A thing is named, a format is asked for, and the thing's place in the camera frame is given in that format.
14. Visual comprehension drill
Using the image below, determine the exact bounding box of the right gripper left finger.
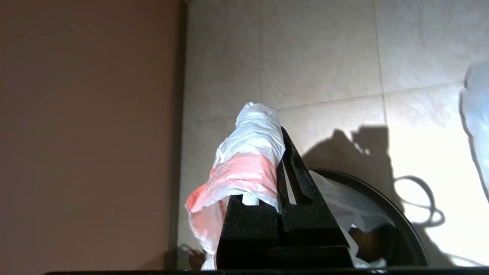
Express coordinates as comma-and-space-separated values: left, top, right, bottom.
217, 195, 283, 270

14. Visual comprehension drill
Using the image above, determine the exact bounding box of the black trash bin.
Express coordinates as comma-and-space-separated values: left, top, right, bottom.
308, 168, 430, 267

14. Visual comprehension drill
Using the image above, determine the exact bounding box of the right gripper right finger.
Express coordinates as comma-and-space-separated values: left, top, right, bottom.
276, 126, 354, 268

